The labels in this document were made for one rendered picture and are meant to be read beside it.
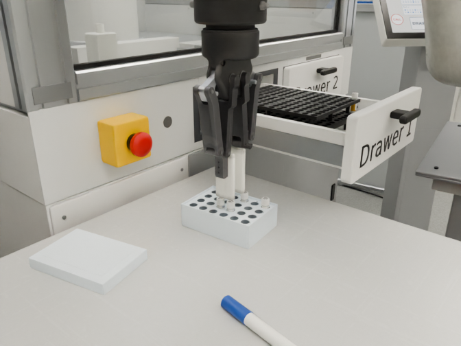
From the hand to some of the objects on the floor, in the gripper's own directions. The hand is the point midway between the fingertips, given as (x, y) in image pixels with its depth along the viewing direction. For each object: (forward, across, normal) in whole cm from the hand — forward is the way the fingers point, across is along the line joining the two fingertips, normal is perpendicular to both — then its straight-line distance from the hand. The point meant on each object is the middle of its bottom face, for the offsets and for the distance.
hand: (230, 173), depth 64 cm
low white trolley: (+86, +13, +8) cm, 87 cm away
